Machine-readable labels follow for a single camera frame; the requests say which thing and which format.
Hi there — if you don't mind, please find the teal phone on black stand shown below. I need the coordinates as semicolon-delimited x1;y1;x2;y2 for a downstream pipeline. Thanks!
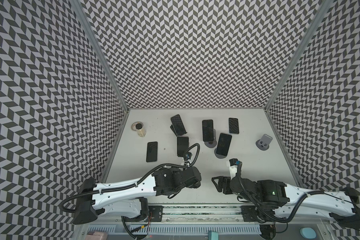
170;114;187;136

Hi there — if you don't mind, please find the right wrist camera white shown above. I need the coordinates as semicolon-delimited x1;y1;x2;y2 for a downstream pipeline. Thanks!
227;159;240;179

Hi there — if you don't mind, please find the metal base rail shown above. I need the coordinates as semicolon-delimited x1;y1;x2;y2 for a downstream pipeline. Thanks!
88;204;322;237

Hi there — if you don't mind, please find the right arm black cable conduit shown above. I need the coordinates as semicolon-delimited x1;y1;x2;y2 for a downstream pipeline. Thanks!
235;161;358;223

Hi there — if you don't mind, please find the purple edged phone black stand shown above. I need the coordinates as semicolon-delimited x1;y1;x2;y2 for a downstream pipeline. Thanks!
177;136;189;157

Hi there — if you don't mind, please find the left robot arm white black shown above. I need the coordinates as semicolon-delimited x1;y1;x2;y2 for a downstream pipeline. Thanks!
72;167;202;225

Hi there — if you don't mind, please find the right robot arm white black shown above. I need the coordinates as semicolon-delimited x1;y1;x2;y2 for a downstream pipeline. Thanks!
212;176;360;231

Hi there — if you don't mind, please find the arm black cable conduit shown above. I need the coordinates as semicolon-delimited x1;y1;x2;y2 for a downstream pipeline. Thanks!
235;161;358;223
59;143;201;214

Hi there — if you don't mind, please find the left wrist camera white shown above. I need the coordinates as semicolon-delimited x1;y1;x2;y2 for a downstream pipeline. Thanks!
183;152;192;167

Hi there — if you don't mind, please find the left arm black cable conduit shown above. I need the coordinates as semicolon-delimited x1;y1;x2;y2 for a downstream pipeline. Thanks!
59;143;201;214

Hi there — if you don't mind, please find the grey round stand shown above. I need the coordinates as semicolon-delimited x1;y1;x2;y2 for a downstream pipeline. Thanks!
256;134;273;151
214;149;227;159
204;130;218;149

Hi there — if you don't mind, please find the silver aluminium corner post left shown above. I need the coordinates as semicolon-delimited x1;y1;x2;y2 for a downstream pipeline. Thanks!
70;0;129;112

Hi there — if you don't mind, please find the teal phone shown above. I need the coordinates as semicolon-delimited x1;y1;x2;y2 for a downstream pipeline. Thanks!
170;114;187;136
229;118;240;135

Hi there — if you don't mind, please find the spice jar with black lid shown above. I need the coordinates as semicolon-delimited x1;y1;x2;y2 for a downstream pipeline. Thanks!
131;122;146;138

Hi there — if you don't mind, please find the silver aluminium corner post right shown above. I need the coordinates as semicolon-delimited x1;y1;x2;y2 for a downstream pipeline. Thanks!
265;0;334;112

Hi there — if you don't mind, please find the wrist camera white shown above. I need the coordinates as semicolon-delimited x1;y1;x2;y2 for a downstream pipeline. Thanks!
183;152;192;167
227;159;240;179

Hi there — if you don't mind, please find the silver aluminium corner post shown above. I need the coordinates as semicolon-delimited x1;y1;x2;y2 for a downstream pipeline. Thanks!
70;0;129;112
265;0;334;112

